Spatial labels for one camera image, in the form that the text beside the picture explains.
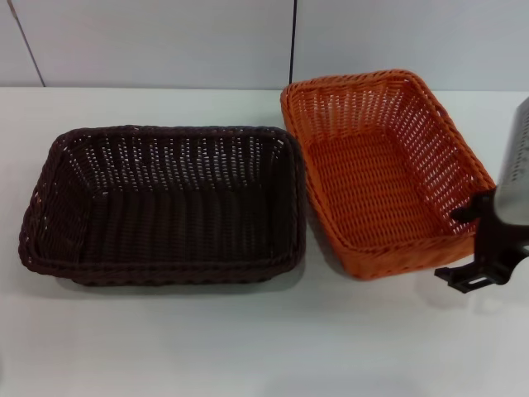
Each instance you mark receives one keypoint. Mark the dark brown woven basket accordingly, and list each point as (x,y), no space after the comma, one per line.
(173,223)

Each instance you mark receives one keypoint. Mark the orange woven basket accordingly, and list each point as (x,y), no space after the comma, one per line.
(372,186)

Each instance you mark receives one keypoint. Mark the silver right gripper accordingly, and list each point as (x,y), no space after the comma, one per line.
(514,165)

